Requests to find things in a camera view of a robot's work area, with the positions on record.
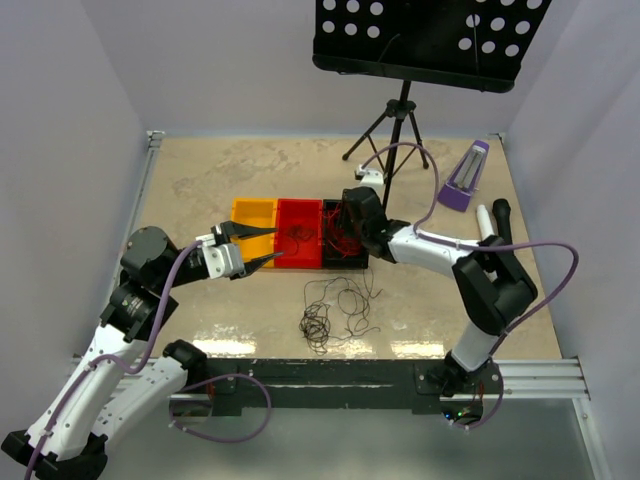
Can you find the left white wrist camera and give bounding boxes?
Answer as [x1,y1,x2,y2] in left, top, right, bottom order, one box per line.
[196,234,244,279]

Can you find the black music stand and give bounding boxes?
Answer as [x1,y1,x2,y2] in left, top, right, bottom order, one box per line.
[311,0,553,228]

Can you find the black plastic bin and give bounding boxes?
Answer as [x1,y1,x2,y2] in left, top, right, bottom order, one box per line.
[322,199,369,270]

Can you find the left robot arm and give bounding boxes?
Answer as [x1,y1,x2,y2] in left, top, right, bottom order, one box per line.
[1,221,276,479]

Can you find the aluminium frame rail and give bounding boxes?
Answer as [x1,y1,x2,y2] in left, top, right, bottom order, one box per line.
[170,361,587,399]

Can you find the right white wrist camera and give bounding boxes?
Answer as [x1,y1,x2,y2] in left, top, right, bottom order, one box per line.
[354,164,384,190]

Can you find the red cable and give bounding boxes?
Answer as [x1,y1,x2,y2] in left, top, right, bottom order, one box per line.
[324,208,366,261]

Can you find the black white-striped cable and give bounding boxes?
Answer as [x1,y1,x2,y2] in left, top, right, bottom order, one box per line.
[298,269,382,357]

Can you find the red plastic bin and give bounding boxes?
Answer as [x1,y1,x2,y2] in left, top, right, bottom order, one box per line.
[274,198,323,269]

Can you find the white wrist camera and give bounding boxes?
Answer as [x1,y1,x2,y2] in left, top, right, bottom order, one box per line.
[354,164,384,190]
[196,234,244,279]

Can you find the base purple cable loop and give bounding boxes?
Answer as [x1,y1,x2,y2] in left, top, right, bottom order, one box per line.
[449,374,509,431]
[167,373,272,443]

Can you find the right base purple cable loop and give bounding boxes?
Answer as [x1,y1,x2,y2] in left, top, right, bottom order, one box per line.
[449,374,509,431]

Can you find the small brown cable clump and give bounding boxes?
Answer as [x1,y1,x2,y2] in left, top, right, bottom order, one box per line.
[282,224,317,259]

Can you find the purple metronome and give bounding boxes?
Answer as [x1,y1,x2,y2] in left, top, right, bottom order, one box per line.
[437,140,490,212]

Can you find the black microphone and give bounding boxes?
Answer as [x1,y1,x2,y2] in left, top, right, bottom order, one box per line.
[492,198,513,244]

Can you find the white microphone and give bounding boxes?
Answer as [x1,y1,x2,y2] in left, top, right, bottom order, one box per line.
[476,204,495,240]

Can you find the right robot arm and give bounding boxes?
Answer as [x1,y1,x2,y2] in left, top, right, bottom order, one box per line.
[341,186,538,396]

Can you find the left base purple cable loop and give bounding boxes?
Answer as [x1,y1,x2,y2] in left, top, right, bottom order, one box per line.
[167,373,272,443]

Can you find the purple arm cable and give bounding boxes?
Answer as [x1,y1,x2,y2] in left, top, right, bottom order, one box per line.
[361,141,581,351]
[22,239,206,480]

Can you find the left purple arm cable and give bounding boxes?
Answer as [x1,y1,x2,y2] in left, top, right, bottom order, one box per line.
[22,239,206,480]

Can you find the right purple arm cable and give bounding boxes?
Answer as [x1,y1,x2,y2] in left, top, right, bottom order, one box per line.
[361,141,581,351]

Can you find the orange plastic bin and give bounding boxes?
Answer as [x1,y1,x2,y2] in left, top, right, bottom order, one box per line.
[231,198,278,261]

